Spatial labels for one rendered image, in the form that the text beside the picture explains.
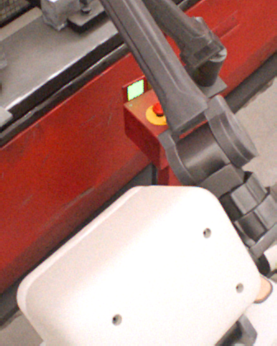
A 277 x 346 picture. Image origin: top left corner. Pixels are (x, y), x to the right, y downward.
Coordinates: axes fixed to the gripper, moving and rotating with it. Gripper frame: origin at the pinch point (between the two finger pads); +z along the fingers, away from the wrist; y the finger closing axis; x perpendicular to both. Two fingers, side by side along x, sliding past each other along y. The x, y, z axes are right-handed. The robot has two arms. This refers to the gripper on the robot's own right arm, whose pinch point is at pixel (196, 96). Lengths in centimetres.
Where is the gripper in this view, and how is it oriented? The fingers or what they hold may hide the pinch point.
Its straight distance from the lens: 149.2
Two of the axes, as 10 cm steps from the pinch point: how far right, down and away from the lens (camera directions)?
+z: -1.1, 4.3, 8.9
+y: -5.7, -7.7, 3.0
